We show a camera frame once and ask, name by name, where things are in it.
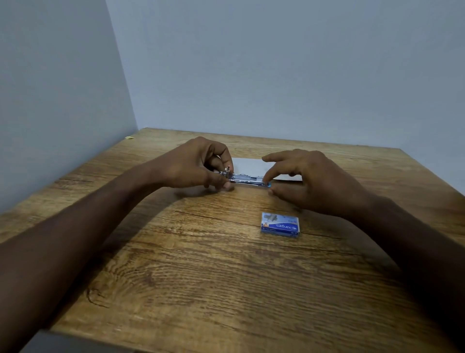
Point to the person's left hand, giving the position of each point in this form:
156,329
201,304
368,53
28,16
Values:
187,165

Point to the person's right hand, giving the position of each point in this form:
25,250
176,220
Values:
319,185

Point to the person's right thumb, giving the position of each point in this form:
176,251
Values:
287,194

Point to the person's left thumb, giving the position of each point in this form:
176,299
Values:
219,182

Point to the person's right middle finger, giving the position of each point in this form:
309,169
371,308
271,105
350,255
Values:
281,156

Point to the blue and silver stapler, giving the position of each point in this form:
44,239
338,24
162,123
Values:
247,179

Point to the person's right forearm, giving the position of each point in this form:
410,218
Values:
410,247

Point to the person's left forearm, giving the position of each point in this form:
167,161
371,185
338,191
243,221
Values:
83,232

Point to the blue staple box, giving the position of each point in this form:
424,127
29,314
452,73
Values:
280,224

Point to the white paper sheet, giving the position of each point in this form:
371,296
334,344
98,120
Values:
250,165

